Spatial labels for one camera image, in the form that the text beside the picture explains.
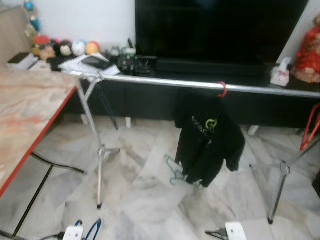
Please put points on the black tv console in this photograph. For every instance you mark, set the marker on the black tv console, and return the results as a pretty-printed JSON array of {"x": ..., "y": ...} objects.
[{"x": 150, "y": 102}]

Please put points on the silver clothes rack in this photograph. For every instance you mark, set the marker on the silver clothes rack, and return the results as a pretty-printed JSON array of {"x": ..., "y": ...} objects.
[{"x": 165, "y": 83}]

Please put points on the black mouse plush toy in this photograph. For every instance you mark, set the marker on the black mouse plush toy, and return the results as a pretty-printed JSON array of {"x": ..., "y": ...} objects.
[{"x": 65, "y": 48}]

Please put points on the white round plush toy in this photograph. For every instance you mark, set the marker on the white round plush toy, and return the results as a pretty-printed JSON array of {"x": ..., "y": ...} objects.
[{"x": 78, "y": 48}]

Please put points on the black television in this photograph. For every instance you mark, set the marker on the black television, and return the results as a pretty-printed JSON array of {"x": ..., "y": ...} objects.
[{"x": 220, "y": 30}]

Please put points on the white tissue box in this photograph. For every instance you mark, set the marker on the white tissue box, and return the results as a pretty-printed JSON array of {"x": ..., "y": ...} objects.
[{"x": 280, "y": 76}]

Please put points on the pink plastic hanger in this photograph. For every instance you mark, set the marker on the pink plastic hanger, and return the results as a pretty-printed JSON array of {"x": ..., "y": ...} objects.
[{"x": 225, "y": 86}]

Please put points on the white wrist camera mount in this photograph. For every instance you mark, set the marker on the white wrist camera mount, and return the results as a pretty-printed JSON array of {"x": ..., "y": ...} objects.
[
  {"x": 236, "y": 231},
  {"x": 73, "y": 233}
]

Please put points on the black soundbar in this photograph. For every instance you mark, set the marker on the black soundbar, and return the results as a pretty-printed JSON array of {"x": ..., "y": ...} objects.
[{"x": 215, "y": 67}]

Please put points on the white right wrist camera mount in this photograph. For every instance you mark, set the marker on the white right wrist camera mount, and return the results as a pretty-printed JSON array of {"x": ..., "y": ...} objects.
[{"x": 236, "y": 231}]

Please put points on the marble folding table red edge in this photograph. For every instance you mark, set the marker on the marble folding table red edge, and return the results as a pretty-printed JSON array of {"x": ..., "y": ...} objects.
[{"x": 25, "y": 110}]

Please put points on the black remote control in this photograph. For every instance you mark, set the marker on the black remote control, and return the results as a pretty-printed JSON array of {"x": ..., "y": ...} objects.
[{"x": 128, "y": 64}]

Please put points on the black hanger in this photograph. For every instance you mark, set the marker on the black hanger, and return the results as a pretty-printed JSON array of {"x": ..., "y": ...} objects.
[{"x": 107, "y": 105}]

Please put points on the orange round plush toy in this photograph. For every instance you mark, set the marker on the orange round plush toy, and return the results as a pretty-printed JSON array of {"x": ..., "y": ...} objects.
[{"x": 92, "y": 48}]

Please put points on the blue plastic hanger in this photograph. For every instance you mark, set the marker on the blue plastic hanger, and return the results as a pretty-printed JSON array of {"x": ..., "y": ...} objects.
[{"x": 98, "y": 226}]

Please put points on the white paper stack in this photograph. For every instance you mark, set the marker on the white paper stack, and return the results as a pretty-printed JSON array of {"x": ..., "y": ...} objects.
[{"x": 72, "y": 66}]

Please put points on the red figurine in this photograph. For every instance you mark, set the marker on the red figurine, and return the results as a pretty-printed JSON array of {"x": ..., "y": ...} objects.
[{"x": 309, "y": 55}]

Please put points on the black shirt green logo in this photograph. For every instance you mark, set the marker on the black shirt green logo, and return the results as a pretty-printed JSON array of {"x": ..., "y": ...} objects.
[{"x": 210, "y": 145}]

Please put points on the beige wooden cabinet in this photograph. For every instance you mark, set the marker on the beige wooden cabinet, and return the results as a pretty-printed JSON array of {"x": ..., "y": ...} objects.
[{"x": 12, "y": 35}]

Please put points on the black device red display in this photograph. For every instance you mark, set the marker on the black device red display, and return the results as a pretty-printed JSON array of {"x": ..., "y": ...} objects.
[{"x": 144, "y": 66}]

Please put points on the black pouch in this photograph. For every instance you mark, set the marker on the black pouch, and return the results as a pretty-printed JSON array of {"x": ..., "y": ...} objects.
[{"x": 97, "y": 62}]

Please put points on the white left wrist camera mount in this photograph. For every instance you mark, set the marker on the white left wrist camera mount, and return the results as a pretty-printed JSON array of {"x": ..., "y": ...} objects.
[{"x": 73, "y": 233}]

